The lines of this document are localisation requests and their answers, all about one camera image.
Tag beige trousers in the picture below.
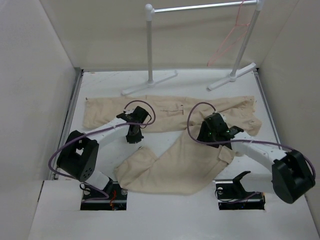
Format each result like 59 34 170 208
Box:
83 95 262 195

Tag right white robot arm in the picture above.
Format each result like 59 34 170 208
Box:
196 113 316 204

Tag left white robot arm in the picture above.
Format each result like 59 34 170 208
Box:
56 106 150 200

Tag white clothes rack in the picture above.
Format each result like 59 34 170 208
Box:
121 0 265 96

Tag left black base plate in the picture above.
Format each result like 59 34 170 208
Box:
79 181 128 211

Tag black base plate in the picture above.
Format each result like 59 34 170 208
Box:
214 181 266 211
79 181 128 211

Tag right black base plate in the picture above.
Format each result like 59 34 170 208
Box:
214 181 266 211

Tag pink wire hanger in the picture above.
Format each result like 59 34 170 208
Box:
206 0 251 67

